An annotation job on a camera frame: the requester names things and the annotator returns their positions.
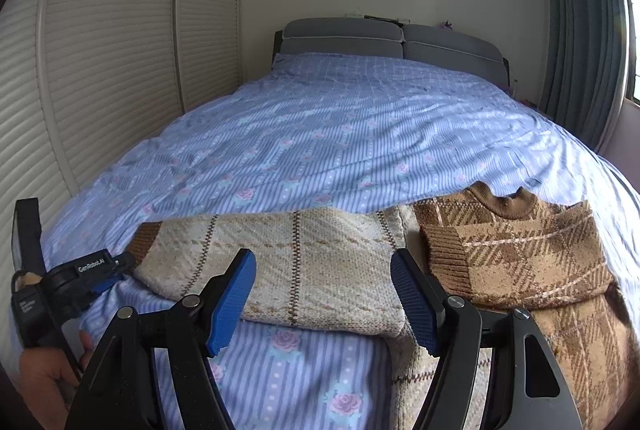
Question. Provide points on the window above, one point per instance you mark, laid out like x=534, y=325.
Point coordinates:
x=632, y=44

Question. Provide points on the white louvered wardrobe door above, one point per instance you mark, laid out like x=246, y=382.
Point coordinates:
x=95, y=59

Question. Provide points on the grey headboard cushion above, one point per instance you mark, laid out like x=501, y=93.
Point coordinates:
x=450, y=44
x=342, y=37

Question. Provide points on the purple ornament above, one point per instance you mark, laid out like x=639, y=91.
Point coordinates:
x=445, y=25

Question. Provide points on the grey curtain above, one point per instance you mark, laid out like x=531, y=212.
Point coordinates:
x=580, y=34

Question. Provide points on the small items on headboard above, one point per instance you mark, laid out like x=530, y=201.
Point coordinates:
x=377, y=17

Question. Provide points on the blue floral striped bedsheet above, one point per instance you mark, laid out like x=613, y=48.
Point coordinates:
x=325, y=134

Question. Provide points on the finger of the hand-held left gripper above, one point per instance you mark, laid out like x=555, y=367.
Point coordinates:
x=121, y=262
x=105, y=286

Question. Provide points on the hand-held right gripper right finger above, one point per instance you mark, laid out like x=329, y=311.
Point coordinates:
x=415, y=305

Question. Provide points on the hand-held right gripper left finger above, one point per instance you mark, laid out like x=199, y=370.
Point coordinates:
x=232, y=305

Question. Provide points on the brown plaid knit sweater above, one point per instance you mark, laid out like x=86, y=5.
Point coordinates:
x=345, y=260

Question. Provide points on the person's left hand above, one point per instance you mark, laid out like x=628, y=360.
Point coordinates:
x=47, y=372

